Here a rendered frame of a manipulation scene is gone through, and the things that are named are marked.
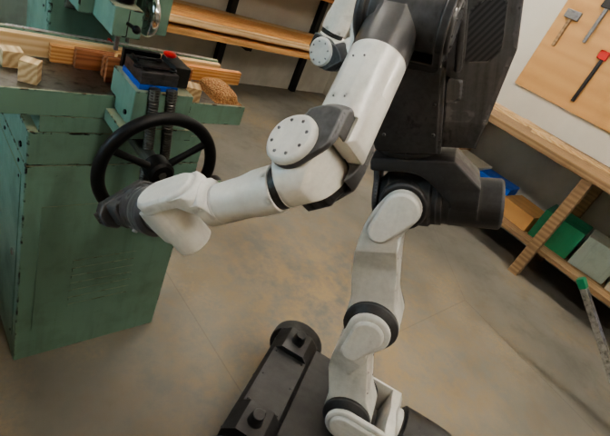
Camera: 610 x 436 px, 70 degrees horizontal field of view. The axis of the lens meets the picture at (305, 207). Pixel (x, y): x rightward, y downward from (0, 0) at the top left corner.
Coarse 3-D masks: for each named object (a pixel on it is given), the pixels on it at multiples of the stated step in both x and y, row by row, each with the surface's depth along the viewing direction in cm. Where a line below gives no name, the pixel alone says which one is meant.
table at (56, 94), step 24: (0, 72) 90; (48, 72) 98; (72, 72) 103; (96, 72) 108; (0, 96) 87; (24, 96) 90; (48, 96) 92; (72, 96) 95; (96, 96) 99; (120, 120) 99; (216, 120) 123; (240, 120) 128
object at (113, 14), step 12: (96, 0) 108; (108, 0) 103; (96, 12) 109; (108, 12) 103; (120, 12) 101; (132, 12) 103; (108, 24) 104; (120, 24) 103; (120, 36) 105; (132, 36) 106
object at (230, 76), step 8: (56, 48) 102; (64, 48) 103; (72, 48) 104; (48, 56) 103; (56, 56) 103; (64, 56) 104; (72, 56) 105; (192, 64) 127; (192, 72) 127; (200, 72) 128; (208, 72) 130; (216, 72) 132; (224, 72) 133; (232, 72) 136; (224, 80) 135; (232, 80) 137
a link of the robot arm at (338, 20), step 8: (336, 0) 117; (344, 0) 115; (352, 0) 115; (336, 8) 117; (344, 8) 116; (352, 8) 116; (328, 16) 119; (336, 16) 117; (344, 16) 117; (352, 16) 119; (328, 24) 119; (336, 24) 118; (344, 24) 118; (320, 32) 121; (328, 32) 120; (336, 32) 119; (344, 32) 120; (312, 40) 121; (336, 40) 120
